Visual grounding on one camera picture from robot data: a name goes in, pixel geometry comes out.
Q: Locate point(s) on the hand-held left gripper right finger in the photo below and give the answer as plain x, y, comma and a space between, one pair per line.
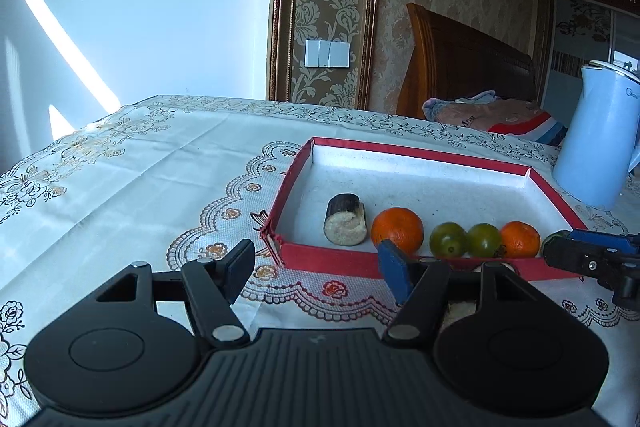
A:
395, 272

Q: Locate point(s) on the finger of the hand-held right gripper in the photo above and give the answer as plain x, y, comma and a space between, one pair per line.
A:
575, 257
600, 238

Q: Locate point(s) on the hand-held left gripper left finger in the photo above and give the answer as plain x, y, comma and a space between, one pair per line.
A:
240, 264

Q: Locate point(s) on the dark sugarcane piece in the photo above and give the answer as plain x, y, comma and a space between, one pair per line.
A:
457, 311
345, 222

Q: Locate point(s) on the red shallow box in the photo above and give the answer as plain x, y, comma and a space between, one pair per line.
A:
325, 257

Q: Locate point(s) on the large orange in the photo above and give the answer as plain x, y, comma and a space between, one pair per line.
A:
397, 229

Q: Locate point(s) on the small orange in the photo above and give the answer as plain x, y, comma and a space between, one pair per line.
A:
520, 239

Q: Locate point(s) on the light blue electric kettle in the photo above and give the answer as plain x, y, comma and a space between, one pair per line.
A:
595, 147

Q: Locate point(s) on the pink striped quilt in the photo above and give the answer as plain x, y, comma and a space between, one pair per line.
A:
490, 114

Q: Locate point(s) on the grey blue cloth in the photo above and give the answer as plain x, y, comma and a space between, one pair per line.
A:
480, 96

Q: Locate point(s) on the white wall switch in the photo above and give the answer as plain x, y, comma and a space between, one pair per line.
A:
327, 53

